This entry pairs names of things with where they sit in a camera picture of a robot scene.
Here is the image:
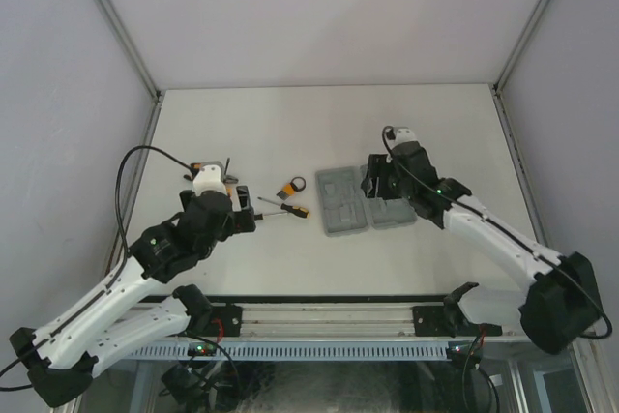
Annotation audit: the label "hex key set orange holder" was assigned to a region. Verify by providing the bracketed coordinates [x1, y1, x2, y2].
[277, 176, 307, 200]

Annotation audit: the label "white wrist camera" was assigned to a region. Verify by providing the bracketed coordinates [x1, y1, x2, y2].
[386, 127, 418, 147]
[192, 162, 227, 196]

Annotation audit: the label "aluminium front rail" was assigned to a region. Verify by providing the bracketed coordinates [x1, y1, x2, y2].
[115, 300, 596, 339]

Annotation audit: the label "aluminium frame post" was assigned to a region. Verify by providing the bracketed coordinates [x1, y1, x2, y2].
[492, 0, 581, 95]
[66, 0, 162, 101]

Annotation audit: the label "right aluminium frame post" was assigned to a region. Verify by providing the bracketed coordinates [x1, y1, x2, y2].
[492, 0, 581, 95]

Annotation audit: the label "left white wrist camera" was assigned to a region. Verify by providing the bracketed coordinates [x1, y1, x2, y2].
[192, 162, 227, 196]

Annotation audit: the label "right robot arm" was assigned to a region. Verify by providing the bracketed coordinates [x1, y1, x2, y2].
[361, 141, 605, 354]

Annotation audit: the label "grey plastic tool case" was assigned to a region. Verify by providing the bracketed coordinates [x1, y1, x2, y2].
[315, 164, 417, 237]

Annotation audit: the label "orange handled pliers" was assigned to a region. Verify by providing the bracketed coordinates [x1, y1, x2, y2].
[183, 162, 239, 185]

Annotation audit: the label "black yellow screwdriver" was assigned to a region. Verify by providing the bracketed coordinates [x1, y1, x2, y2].
[257, 196, 310, 219]
[254, 211, 287, 221]

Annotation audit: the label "camera black cable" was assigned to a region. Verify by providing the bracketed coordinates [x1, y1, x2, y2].
[381, 124, 613, 339]
[0, 144, 199, 393]

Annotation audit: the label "left camera black cable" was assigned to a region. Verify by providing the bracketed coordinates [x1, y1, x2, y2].
[0, 144, 199, 393]

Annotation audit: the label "upper black yellow screwdriver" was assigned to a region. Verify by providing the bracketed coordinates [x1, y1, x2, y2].
[257, 196, 310, 219]

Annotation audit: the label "left aluminium frame post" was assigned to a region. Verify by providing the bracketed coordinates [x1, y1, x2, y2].
[66, 0, 162, 101]

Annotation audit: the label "slotted grey cable duct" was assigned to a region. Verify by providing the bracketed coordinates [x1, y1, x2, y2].
[126, 340, 451, 362]

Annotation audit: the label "lower black yellow screwdriver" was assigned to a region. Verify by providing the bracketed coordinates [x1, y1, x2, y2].
[254, 211, 287, 221]

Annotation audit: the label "right camera black cable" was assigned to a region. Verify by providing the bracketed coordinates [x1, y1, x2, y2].
[381, 124, 613, 339]

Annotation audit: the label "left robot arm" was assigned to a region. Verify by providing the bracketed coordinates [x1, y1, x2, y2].
[10, 185, 256, 408]

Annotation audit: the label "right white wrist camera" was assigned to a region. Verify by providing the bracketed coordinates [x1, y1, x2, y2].
[386, 127, 418, 147]

